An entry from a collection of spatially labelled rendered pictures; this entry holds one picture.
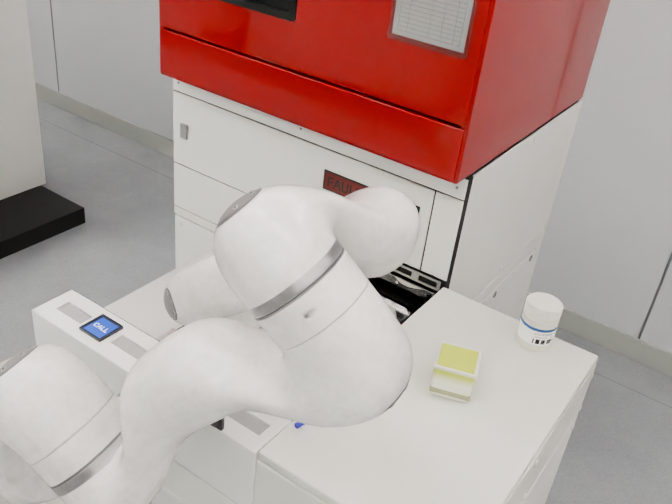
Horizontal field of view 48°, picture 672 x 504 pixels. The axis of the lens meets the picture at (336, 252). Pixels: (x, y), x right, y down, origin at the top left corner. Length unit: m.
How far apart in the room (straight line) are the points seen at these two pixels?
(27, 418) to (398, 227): 0.45
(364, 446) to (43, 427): 0.54
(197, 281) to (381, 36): 0.68
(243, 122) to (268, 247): 1.22
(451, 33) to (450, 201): 0.35
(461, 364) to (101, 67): 3.62
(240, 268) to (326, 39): 0.98
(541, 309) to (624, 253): 1.69
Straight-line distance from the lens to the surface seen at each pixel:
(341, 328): 0.62
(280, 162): 1.77
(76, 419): 0.89
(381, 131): 1.52
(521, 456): 1.29
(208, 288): 0.98
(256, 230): 0.61
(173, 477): 1.43
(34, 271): 3.40
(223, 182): 1.92
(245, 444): 1.22
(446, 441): 1.27
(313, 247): 0.62
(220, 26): 1.72
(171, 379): 0.74
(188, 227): 2.08
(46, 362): 0.89
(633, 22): 2.89
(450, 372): 1.30
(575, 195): 3.10
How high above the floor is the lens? 1.84
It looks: 31 degrees down
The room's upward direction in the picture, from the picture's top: 7 degrees clockwise
